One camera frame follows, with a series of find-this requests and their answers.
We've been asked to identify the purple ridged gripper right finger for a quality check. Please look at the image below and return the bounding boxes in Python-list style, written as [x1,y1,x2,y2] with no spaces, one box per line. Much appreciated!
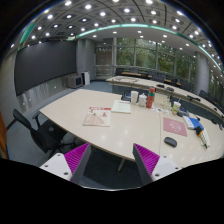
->
[132,143,183,186]

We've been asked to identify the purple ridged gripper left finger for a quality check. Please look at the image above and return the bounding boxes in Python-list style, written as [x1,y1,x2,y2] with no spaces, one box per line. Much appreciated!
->
[39,142,92,185]

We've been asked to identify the black computer mouse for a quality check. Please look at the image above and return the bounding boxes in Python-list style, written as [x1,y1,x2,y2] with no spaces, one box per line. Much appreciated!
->
[164,137,177,147]

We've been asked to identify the pink patterned mouse pad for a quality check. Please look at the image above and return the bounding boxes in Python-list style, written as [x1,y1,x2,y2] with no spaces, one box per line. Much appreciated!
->
[163,117,187,136]

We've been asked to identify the black office chair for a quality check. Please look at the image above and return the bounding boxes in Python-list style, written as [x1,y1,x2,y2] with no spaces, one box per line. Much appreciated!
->
[13,109,75,153]

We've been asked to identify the red and white magazine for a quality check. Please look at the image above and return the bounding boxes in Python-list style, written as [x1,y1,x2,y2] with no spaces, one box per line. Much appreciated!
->
[83,107,111,127]

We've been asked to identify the white booklet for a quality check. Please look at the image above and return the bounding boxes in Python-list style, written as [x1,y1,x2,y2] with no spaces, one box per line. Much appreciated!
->
[111,100,131,113]

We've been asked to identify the white paper bag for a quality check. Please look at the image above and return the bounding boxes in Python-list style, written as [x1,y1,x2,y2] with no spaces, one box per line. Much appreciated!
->
[154,93,171,109]

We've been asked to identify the yellow black handheld tool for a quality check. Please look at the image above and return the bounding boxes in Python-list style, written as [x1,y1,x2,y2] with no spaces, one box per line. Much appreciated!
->
[195,126,208,149]

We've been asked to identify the blue box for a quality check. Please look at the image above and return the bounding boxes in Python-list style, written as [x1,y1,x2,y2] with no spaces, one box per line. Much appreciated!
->
[184,117,204,130]

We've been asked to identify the white jar with lid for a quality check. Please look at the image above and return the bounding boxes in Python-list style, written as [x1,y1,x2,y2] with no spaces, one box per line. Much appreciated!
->
[139,93,147,107]

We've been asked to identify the takeaway cup with green label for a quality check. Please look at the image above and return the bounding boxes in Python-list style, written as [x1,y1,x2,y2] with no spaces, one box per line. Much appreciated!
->
[172,101,181,115]

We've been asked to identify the white paper cup stack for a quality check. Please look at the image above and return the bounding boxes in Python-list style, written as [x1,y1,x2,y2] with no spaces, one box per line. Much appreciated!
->
[131,91,139,104]

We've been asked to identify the red stacked cups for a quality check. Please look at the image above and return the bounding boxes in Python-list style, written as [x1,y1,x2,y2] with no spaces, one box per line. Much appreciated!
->
[146,87,155,108]

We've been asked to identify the grey cabinet on floor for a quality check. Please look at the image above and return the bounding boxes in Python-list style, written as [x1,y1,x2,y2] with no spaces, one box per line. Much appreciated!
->
[67,75,83,89]

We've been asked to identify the large dark wall screen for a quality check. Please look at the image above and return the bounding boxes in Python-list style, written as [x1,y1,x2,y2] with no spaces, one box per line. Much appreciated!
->
[14,41,76,95]

